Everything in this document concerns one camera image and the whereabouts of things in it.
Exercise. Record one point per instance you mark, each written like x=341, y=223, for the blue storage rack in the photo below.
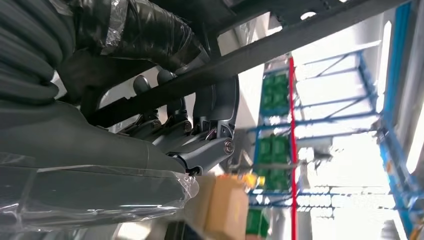
x=331, y=117

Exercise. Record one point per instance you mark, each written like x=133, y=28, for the brown cardboard box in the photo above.
x=225, y=208

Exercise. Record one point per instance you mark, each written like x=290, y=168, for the green plastic crate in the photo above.
x=275, y=92
x=273, y=159
x=256, y=223

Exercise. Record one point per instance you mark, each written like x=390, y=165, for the blue metal rack frame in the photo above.
x=394, y=165

